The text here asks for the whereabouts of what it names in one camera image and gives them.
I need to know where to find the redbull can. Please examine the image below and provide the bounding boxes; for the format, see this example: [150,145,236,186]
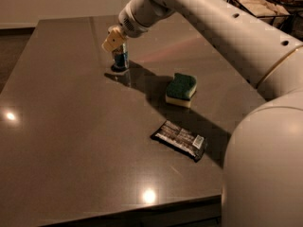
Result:
[112,43,129,72]

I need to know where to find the green yellow sponge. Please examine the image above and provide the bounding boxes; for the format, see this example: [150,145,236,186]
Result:
[166,73,197,108]

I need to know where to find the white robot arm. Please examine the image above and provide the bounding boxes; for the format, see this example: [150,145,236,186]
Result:
[102,0,303,227]

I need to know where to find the black snack bar wrapper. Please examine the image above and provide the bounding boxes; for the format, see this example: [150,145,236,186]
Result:
[151,120,207,162]

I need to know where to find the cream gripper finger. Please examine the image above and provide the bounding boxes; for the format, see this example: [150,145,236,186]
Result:
[102,26,127,52]

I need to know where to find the white napkins in basket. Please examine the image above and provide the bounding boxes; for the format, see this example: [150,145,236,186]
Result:
[231,0,290,26]

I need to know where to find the black wire basket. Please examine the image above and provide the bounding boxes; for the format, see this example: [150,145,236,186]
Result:
[226,0,293,33]

